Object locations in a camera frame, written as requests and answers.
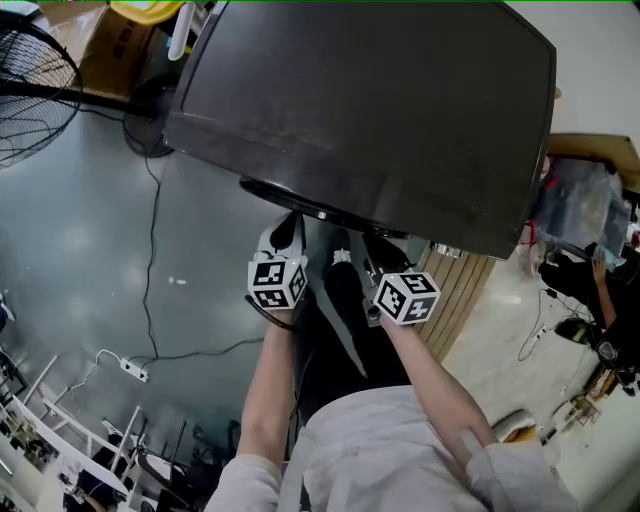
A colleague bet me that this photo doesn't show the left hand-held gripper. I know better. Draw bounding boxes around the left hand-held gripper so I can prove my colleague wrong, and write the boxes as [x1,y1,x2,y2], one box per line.
[247,212,309,312]

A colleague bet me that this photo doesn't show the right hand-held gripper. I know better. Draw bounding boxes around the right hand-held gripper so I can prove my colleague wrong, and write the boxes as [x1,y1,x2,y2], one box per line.
[364,270,442,328]

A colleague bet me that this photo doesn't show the person's left forearm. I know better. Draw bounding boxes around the person's left forearm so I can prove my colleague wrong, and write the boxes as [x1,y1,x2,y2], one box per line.
[235,308,302,470]

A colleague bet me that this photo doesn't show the person's right forearm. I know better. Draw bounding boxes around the person's right forearm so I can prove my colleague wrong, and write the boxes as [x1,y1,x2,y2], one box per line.
[378,313,500,447]

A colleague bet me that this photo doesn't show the black washing machine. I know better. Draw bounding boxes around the black washing machine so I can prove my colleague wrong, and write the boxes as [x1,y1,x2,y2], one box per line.
[163,0,559,262]

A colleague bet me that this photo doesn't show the person's right shoe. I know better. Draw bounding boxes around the person's right shoe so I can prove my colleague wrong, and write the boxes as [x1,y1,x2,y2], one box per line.
[361,233,417,275]

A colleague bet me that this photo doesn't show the person's shoe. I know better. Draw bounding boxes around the person's shoe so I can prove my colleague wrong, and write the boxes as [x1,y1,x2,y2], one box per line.
[361,233,417,275]
[324,226,357,267]

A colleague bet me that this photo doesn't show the wooden slat pallet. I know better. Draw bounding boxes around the wooden slat pallet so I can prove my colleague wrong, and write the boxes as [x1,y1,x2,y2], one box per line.
[416,246,497,362]

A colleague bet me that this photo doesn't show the person's left shoe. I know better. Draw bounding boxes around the person's left shoe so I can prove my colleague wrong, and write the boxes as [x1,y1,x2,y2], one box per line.
[324,226,357,267]

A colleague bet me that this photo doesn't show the person's black trousers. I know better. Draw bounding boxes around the person's black trousers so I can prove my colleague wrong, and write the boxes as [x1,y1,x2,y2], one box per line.
[291,258,415,427]

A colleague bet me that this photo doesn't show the person's white shirt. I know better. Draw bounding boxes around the person's white shirt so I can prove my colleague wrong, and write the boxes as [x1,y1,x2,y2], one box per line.
[204,383,577,512]

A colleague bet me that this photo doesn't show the black pouch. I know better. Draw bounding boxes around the black pouch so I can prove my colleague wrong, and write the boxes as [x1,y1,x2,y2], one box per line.
[553,316,592,347]

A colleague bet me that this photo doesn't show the white power strip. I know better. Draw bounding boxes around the white power strip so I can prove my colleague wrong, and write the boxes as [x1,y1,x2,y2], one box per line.
[119,356,151,384]

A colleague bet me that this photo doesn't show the plastic wrapped dark bundle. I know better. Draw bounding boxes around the plastic wrapped dark bundle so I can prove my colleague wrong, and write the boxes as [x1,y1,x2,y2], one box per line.
[528,153,635,257]

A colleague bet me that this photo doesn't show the flat brown cardboard sheet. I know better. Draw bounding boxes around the flat brown cardboard sheet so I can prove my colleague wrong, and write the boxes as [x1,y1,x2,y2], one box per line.
[546,131,640,195]

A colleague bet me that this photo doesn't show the black office chair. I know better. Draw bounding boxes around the black office chair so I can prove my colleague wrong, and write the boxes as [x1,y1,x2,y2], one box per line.
[133,418,242,512]

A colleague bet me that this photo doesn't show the large printed cardboard box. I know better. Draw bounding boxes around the large printed cardboard box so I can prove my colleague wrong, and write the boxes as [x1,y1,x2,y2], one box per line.
[38,1,157,100]

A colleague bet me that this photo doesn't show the yellow lidded bin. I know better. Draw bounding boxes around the yellow lidded bin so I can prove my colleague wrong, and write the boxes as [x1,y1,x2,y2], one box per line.
[108,0,197,102]

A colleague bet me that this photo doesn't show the black stand fan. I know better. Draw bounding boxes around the black stand fan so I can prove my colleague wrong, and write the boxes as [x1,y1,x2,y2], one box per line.
[0,19,177,172]

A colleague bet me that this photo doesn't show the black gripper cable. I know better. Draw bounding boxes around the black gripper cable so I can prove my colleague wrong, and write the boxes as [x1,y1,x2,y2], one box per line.
[244,293,302,332]

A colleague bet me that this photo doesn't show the thin black cable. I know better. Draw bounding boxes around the thin black cable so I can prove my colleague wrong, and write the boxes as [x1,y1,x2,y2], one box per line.
[516,286,560,362]

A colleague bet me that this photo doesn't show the black floor power cable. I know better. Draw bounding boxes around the black floor power cable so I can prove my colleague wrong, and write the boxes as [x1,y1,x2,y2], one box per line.
[126,143,267,362]

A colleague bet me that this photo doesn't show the white power strip cable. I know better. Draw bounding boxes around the white power strip cable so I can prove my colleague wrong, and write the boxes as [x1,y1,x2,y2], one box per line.
[69,348,124,392]

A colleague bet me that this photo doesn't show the white brush handle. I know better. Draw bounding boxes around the white brush handle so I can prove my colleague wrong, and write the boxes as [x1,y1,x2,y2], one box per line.
[166,3,194,63]

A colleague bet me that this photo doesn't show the white metal table frame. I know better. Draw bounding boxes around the white metal table frame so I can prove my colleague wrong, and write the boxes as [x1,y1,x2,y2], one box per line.
[0,348,147,502]

